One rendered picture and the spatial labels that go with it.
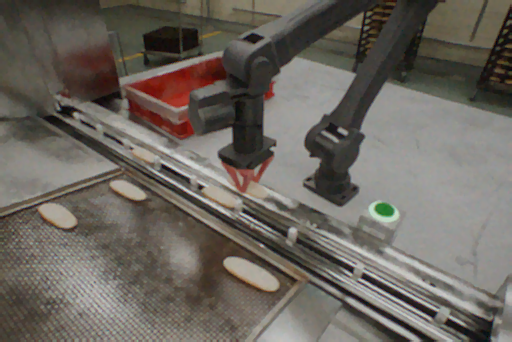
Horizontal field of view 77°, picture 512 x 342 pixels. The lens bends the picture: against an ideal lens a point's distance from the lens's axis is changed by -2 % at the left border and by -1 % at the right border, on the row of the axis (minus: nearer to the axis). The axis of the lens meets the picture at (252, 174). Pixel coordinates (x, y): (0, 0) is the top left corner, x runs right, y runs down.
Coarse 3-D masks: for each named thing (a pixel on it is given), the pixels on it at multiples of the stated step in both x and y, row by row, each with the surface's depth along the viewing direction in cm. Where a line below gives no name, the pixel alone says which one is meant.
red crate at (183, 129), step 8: (216, 80) 143; (192, 88) 135; (272, 88) 127; (176, 96) 129; (184, 96) 129; (272, 96) 127; (128, 104) 117; (136, 104) 112; (168, 104) 123; (176, 104) 123; (184, 104) 123; (136, 112) 115; (144, 112) 111; (152, 112) 107; (152, 120) 109; (160, 120) 105; (184, 120) 99; (160, 128) 107; (168, 128) 105; (176, 128) 101; (184, 128) 101; (176, 136) 102; (184, 136) 102
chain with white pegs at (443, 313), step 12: (120, 144) 96; (156, 156) 86; (192, 180) 78; (240, 204) 71; (252, 216) 72; (336, 264) 61; (360, 264) 58; (360, 276) 58; (384, 288) 57; (444, 312) 50; (444, 324) 52; (468, 336) 50
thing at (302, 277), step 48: (48, 192) 65; (144, 192) 70; (48, 240) 54; (240, 240) 59; (144, 288) 48; (192, 288) 49; (0, 336) 39; (144, 336) 41; (192, 336) 42; (240, 336) 43
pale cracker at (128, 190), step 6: (114, 186) 69; (120, 186) 70; (126, 186) 70; (132, 186) 70; (120, 192) 68; (126, 192) 68; (132, 192) 68; (138, 192) 68; (132, 198) 67; (138, 198) 67; (144, 198) 68
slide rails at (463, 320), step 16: (112, 144) 94; (160, 160) 88; (224, 208) 73; (256, 208) 72; (256, 224) 68; (288, 224) 68; (288, 240) 65; (304, 240) 65; (320, 240) 65; (336, 256) 62; (352, 256) 62; (368, 272) 59; (368, 288) 56; (400, 288) 56; (400, 304) 54; (432, 304) 54; (432, 320) 51; (464, 320) 51; (464, 336) 49
